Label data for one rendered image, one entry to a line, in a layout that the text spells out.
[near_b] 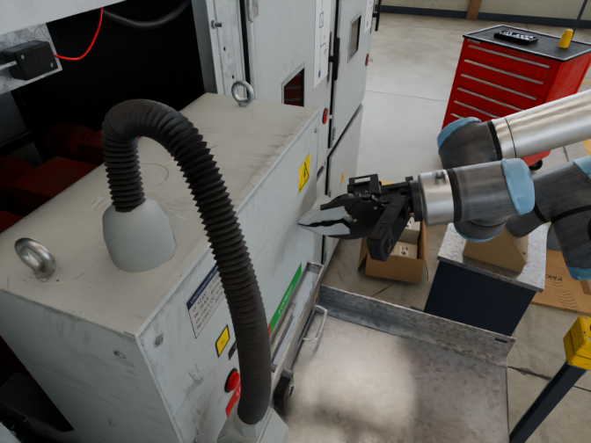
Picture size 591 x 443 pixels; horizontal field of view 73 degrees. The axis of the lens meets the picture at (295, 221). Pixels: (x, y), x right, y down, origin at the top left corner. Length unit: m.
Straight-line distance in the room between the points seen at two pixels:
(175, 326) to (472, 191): 0.47
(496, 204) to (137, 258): 0.52
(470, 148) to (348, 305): 0.48
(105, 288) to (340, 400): 0.63
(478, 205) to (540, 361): 1.65
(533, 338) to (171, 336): 2.07
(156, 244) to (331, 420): 0.61
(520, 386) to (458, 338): 1.11
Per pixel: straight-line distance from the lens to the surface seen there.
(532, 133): 0.85
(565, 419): 2.15
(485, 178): 0.68
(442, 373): 1.01
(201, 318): 0.46
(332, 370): 0.96
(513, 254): 1.41
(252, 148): 0.59
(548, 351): 2.32
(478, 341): 1.05
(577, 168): 1.35
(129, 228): 0.39
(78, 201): 0.54
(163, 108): 0.34
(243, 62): 0.91
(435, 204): 0.66
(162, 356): 0.41
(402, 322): 1.04
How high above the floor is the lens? 1.67
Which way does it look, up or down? 39 degrees down
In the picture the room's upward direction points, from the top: straight up
